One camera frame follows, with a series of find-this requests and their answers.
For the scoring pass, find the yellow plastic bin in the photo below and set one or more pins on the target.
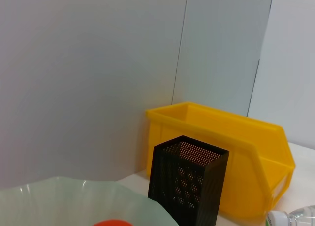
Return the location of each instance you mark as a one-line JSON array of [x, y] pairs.
[[246, 167]]

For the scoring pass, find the red tomato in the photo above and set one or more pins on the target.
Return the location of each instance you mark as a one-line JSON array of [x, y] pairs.
[[112, 223]]

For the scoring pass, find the clear green-label water bottle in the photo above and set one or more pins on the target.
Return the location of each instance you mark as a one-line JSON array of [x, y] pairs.
[[295, 216]]

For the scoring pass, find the pale green wavy fruit plate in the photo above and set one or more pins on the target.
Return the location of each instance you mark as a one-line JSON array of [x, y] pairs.
[[61, 201]]

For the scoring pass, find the black mesh pen holder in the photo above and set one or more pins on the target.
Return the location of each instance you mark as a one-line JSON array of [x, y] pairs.
[[172, 186]]

